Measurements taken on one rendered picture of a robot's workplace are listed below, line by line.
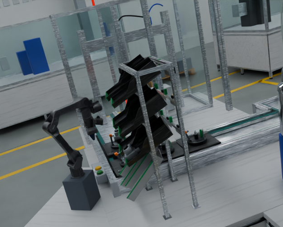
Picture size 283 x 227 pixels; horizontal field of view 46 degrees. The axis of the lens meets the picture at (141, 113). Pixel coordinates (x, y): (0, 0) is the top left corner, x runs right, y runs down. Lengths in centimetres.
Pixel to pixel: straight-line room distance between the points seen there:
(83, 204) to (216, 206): 77
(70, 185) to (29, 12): 835
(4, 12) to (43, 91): 349
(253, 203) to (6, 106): 585
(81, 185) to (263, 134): 125
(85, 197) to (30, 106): 523
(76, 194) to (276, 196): 112
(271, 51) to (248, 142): 465
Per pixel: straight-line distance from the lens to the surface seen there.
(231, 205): 190
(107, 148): 256
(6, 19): 1003
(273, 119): 274
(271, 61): 694
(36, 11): 1014
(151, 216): 191
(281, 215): 182
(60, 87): 720
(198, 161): 224
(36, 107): 718
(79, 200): 210
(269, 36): 684
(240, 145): 235
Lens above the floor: 197
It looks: 19 degrees down
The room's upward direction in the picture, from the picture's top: 12 degrees counter-clockwise
